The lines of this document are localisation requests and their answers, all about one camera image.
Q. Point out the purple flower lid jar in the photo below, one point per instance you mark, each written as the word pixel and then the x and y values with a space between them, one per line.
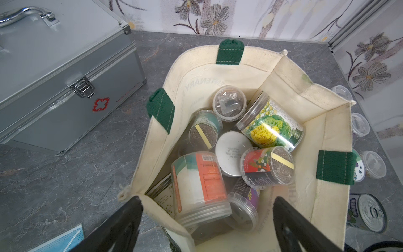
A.
pixel 359 171

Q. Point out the teal label seed cup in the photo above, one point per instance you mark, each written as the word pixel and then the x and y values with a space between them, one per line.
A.
pixel 205 130

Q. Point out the clear lid cup by wall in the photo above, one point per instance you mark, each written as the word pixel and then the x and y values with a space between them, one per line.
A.
pixel 374 165

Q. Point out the cream canvas tote bag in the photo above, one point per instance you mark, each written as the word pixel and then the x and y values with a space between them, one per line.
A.
pixel 324 159

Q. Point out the silver first aid case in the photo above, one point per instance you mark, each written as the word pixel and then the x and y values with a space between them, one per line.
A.
pixel 65 66

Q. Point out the yellow green seed cup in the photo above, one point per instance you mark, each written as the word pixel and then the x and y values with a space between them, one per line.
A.
pixel 266 124

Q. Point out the orange sunflower seed cup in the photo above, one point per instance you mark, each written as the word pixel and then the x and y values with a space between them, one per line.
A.
pixel 360 125

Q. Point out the purple label metal can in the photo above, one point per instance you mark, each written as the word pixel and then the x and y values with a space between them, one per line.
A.
pixel 366 212

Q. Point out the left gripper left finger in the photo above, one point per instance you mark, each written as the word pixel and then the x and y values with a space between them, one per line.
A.
pixel 118 233

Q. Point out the red label seed jar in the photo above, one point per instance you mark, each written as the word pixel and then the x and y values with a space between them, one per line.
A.
pixel 200 195

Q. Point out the red flower seed cup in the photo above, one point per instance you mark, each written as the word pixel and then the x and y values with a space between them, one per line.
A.
pixel 261 168

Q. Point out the white lid seed jar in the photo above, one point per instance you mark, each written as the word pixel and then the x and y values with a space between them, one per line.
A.
pixel 229 150

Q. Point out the clear lid green seed cup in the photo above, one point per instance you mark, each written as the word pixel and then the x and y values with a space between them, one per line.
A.
pixel 342 92

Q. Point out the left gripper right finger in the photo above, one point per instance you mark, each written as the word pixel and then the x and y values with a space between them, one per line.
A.
pixel 295 233

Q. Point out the blue face mask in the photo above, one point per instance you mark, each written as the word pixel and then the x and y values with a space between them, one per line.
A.
pixel 62 243

